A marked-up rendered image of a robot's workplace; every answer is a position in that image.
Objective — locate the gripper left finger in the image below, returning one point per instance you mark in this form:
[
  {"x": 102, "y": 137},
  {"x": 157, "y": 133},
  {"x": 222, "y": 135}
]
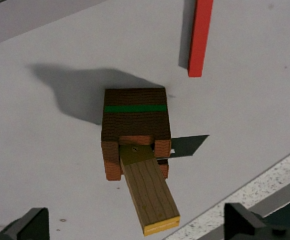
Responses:
[{"x": 33, "y": 225}]

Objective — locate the brown wooden block with slot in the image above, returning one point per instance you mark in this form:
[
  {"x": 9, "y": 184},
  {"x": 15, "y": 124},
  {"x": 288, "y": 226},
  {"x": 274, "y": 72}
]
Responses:
[{"x": 133, "y": 116}]

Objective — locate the grey flat bar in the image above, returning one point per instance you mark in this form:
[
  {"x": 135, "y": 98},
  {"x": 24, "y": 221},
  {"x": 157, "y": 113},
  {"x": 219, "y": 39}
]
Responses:
[{"x": 20, "y": 16}]

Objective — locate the red flat bar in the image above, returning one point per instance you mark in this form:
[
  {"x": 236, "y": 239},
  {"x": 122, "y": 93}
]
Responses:
[{"x": 199, "y": 35}]

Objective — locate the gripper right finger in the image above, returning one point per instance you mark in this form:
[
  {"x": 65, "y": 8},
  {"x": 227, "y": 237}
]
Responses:
[{"x": 241, "y": 224}]

